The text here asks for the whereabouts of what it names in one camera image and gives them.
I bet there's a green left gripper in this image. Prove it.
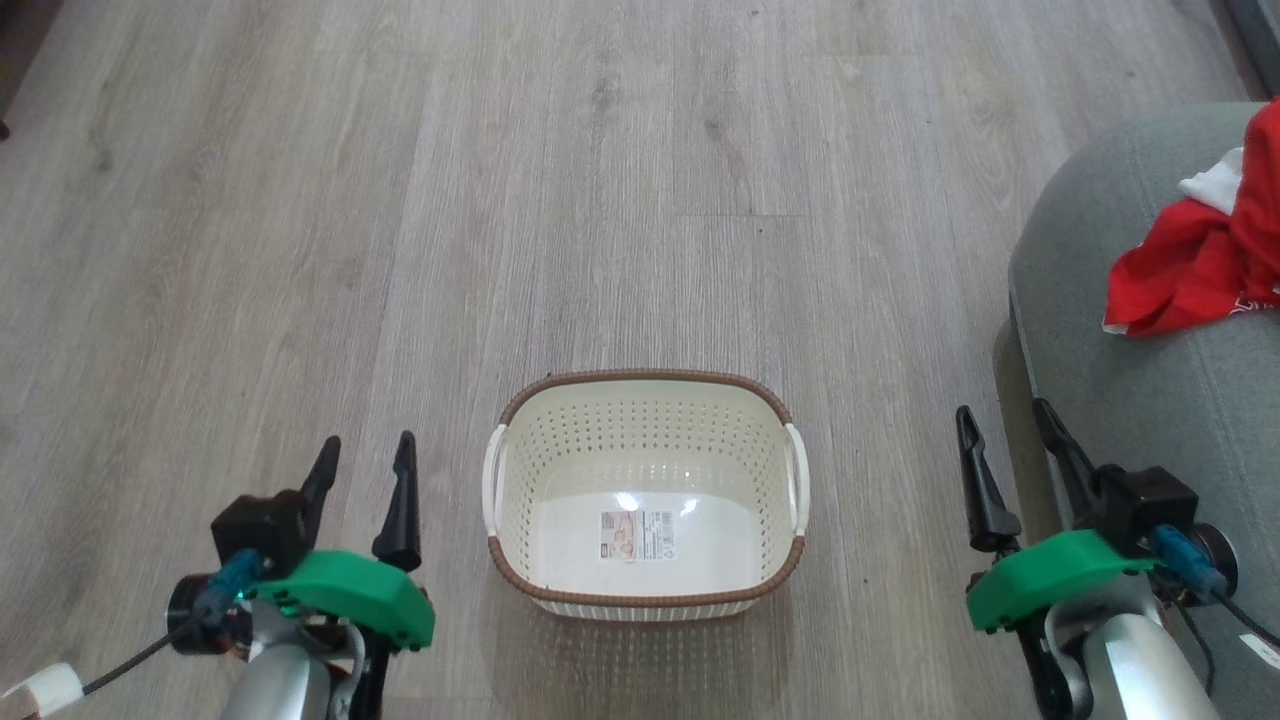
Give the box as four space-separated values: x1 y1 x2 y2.
248 430 437 653

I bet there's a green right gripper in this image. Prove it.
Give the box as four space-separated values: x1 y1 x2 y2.
954 397 1159 634

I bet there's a red cloth garment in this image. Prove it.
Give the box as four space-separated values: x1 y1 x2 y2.
1102 96 1280 339

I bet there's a grey fabric sofa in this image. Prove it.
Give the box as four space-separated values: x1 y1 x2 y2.
1007 102 1280 720

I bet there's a cream perforated laundry basket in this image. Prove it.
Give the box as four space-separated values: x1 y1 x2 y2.
482 369 810 623

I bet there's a printed paper basket label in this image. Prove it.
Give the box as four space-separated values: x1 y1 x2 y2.
599 509 677 564

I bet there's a black cable with blue plug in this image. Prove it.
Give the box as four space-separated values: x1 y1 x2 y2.
1153 524 1280 673
0 548 267 717

